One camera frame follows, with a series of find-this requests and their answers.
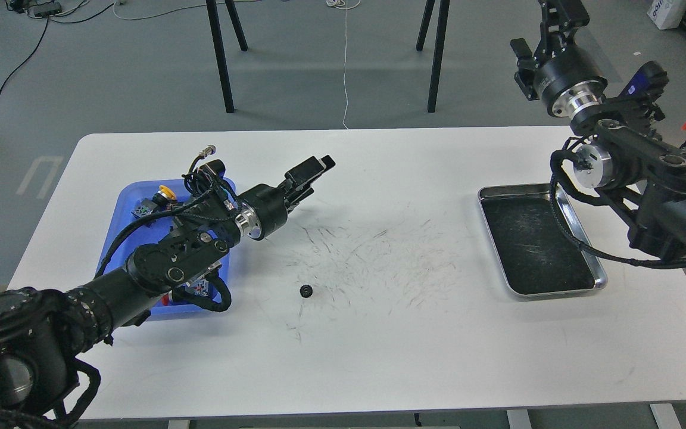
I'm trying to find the metal tray with black mat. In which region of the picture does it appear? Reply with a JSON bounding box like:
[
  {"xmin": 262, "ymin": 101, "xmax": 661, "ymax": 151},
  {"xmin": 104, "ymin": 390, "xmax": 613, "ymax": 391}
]
[{"xmin": 478, "ymin": 183, "xmax": 608, "ymax": 299}]

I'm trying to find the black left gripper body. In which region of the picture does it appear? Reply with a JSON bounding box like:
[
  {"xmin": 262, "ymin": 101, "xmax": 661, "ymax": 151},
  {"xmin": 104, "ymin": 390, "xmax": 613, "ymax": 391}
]
[{"xmin": 236, "ymin": 183, "xmax": 288, "ymax": 241}]

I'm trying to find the black tripod right leg pair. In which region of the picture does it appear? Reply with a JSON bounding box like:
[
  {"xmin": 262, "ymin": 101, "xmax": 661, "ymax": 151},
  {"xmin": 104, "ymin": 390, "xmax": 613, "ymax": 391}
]
[{"xmin": 416, "ymin": 0, "xmax": 450, "ymax": 113}]

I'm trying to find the white cardboard box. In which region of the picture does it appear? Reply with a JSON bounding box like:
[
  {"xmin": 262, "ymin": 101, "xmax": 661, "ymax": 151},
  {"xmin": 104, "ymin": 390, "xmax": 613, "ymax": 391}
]
[{"xmin": 646, "ymin": 0, "xmax": 686, "ymax": 30}]

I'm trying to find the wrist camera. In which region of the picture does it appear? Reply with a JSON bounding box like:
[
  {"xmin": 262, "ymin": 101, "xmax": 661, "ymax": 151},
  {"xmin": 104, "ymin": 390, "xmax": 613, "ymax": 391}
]
[
  {"xmin": 182, "ymin": 155, "xmax": 234, "ymax": 199},
  {"xmin": 619, "ymin": 61, "xmax": 669, "ymax": 101}
]

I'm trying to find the red push button switch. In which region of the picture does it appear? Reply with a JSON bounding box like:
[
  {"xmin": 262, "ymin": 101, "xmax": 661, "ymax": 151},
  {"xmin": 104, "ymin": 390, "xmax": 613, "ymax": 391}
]
[{"xmin": 160, "ymin": 280, "xmax": 214, "ymax": 306}]

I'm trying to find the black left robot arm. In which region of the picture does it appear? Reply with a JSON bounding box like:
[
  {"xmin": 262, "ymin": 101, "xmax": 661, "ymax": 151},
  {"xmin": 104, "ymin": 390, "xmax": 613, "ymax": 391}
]
[{"xmin": 0, "ymin": 145, "xmax": 335, "ymax": 428}]

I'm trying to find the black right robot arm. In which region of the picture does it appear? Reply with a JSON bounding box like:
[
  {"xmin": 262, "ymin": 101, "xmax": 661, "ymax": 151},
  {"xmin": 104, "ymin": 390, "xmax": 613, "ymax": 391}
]
[{"xmin": 510, "ymin": 1, "xmax": 686, "ymax": 269}]

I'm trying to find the white cable on floor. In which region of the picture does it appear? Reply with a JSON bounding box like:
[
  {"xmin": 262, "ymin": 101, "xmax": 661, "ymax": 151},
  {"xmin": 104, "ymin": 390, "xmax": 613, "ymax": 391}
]
[{"xmin": 326, "ymin": 0, "xmax": 363, "ymax": 130}]

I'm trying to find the black tripod left leg pair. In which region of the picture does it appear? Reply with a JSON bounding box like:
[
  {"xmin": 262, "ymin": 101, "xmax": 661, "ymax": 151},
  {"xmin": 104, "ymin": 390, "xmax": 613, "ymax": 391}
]
[{"xmin": 205, "ymin": 1, "xmax": 248, "ymax": 114}]

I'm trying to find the black cable on floor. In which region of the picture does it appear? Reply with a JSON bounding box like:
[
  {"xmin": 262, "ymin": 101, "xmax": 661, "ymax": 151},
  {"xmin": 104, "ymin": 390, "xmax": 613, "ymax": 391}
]
[{"xmin": 0, "ymin": 0, "xmax": 117, "ymax": 145}]

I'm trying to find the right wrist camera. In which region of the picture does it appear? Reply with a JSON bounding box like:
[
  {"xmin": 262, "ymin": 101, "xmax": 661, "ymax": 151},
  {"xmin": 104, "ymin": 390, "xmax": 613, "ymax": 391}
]
[{"xmin": 619, "ymin": 61, "xmax": 669, "ymax": 101}]

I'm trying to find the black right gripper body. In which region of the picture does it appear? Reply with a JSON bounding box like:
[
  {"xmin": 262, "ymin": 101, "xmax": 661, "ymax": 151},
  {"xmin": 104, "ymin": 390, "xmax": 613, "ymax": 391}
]
[{"xmin": 532, "ymin": 42, "xmax": 607, "ymax": 119}]

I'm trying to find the black tripod leg pair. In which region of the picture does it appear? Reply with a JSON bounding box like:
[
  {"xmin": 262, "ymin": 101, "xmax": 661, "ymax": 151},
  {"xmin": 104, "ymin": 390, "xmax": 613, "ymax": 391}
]
[
  {"xmin": 205, "ymin": 1, "xmax": 248, "ymax": 114},
  {"xmin": 416, "ymin": 0, "xmax": 450, "ymax": 113}
]

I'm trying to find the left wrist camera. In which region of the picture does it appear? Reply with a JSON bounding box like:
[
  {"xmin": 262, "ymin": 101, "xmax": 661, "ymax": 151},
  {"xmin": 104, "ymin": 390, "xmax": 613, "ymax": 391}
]
[{"xmin": 182, "ymin": 155, "xmax": 234, "ymax": 199}]

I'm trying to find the power strip on floor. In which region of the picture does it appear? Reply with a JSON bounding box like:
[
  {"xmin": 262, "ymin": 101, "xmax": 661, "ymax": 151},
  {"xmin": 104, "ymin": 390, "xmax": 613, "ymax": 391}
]
[{"xmin": 26, "ymin": 1, "xmax": 63, "ymax": 19}]

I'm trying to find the blue plastic tray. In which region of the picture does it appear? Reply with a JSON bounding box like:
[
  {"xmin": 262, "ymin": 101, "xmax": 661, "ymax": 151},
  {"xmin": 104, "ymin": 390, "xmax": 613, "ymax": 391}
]
[{"xmin": 99, "ymin": 179, "xmax": 202, "ymax": 321}]

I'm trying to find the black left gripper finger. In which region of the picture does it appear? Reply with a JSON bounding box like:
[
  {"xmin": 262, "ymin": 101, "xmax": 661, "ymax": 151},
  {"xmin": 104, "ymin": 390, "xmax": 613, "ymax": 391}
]
[
  {"xmin": 283, "ymin": 155, "xmax": 336, "ymax": 194},
  {"xmin": 286, "ymin": 185, "xmax": 314, "ymax": 212}
]

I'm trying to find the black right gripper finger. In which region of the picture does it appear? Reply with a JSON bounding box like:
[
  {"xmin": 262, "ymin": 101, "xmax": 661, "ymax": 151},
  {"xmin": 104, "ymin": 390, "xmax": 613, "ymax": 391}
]
[
  {"xmin": 510, "ymin": 38, "xmax": 539, "ymax": 100},
  {"xmin": 537, "ymin": 1, "xmax": 590, "ymax": 51}
]

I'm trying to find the yellow push button switch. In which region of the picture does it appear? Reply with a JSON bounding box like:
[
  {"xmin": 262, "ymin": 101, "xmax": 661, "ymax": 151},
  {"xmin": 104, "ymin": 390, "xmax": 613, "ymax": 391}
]
[{"xmin": 131, "ymin": 185, "xmax": 179, "ymax": 218}]

